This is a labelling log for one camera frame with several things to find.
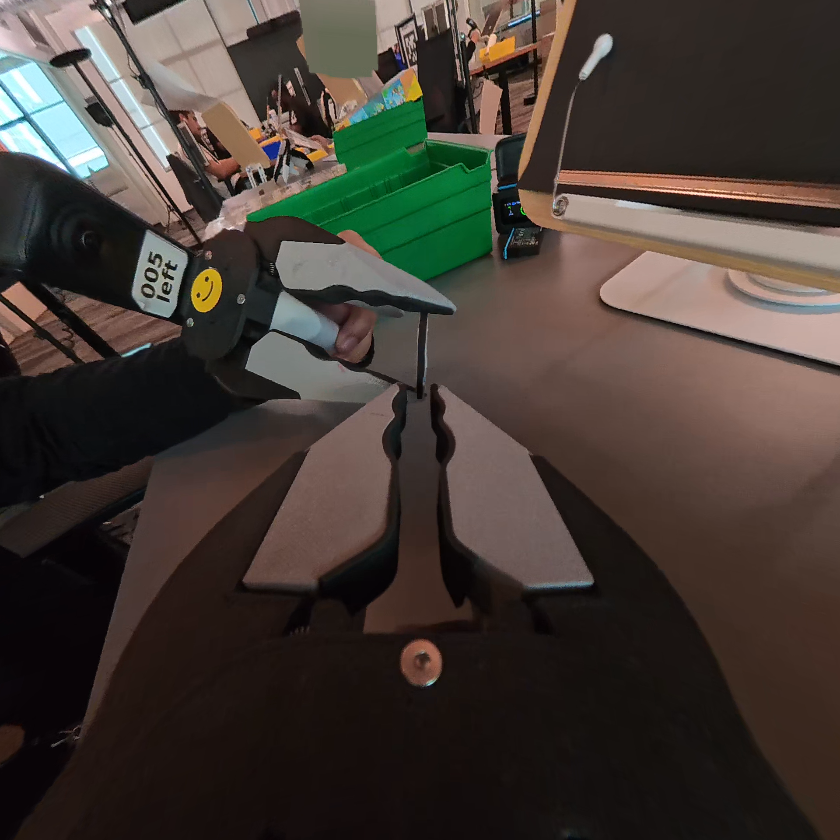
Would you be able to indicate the white adhesive foam pad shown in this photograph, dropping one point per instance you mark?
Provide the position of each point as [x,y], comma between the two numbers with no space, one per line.
[422,354]

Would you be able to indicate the small black box blue edge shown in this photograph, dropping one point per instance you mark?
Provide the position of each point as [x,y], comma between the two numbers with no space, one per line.
[523,243]

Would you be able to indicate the person's left hand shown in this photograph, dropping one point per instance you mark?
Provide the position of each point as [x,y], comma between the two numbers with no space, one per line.
[354,334]

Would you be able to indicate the colourful box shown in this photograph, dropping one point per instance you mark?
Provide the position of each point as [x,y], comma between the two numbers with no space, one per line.
[390,95]

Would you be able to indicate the small green plastic bin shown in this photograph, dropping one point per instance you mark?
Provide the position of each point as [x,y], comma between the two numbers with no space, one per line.
[380,138]

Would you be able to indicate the wooden desk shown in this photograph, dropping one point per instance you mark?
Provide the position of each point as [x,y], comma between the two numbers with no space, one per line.
[505,62]

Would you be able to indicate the blue storage bin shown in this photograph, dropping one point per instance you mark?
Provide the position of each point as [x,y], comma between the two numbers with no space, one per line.
[272,149]

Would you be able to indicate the small yellow crate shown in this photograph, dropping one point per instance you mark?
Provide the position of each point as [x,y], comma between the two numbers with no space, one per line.
[497,49]

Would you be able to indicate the person's left forearm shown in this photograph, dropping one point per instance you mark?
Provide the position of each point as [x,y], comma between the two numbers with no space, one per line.
[98,420]

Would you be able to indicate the black floor lamp stand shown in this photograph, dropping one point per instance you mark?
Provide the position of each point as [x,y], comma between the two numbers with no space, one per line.
[69,58]

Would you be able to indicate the large green plastic bin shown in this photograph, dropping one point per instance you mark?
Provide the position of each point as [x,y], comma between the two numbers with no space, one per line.
[407,210]

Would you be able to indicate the black power bank with display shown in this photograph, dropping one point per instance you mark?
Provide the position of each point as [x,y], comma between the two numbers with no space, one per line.
[508,210]

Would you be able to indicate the dark cabinet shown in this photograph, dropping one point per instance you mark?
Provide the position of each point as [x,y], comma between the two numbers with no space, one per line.
[439,79]

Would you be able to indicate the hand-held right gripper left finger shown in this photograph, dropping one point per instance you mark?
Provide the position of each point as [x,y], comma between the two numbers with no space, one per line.
[328,518]

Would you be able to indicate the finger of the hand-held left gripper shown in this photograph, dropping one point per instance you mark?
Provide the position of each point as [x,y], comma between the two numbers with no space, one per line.
[282,367]
[341,269]

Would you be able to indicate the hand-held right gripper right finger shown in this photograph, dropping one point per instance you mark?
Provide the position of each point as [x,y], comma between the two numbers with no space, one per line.
[512,518]

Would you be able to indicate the black wooden book stand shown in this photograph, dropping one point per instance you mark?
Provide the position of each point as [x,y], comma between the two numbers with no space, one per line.
[709,85]

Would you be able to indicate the beige cardboard panel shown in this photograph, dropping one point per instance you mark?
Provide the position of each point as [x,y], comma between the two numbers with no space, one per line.
[233,134]

